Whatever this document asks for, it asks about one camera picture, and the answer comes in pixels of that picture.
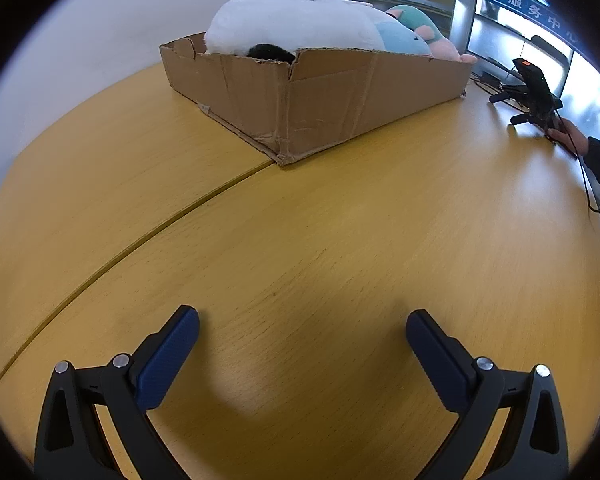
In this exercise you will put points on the person's right hand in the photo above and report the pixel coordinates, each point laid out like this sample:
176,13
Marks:
570,137

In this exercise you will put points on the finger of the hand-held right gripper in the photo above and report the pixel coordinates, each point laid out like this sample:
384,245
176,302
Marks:
526,118
510,95

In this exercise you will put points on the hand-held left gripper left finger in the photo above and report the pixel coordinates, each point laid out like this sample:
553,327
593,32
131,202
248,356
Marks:
165,360

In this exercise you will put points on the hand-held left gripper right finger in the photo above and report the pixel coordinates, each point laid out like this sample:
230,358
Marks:
437,360

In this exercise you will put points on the brown cardboard box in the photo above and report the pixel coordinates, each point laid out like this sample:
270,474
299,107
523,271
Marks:
330,105

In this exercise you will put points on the white plush toy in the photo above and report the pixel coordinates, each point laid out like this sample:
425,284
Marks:
290,20

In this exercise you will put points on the light blue plush toy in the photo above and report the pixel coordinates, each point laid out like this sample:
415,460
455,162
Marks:
400,40

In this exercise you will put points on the pink and green plush toy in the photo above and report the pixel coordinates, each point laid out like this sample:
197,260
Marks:
410,15

